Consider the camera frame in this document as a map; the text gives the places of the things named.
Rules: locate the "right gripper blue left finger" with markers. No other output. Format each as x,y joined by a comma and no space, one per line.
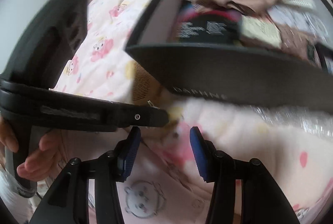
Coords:
125,153

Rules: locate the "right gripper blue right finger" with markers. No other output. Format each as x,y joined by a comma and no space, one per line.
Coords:
204,154

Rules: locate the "brown wooden comb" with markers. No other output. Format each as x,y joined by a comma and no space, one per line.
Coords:
146,91

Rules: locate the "person's left hand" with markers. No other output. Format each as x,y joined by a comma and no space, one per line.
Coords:
40,163

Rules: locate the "pink cartoon pyjama trousers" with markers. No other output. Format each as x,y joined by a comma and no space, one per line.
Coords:
150,194

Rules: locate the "pink cartoon print blanket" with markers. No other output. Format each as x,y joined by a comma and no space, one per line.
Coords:
298,158

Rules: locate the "black cardboard storage box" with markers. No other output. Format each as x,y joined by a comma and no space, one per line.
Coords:
210,65

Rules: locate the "small black framed box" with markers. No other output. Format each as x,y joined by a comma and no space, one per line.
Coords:
325,55

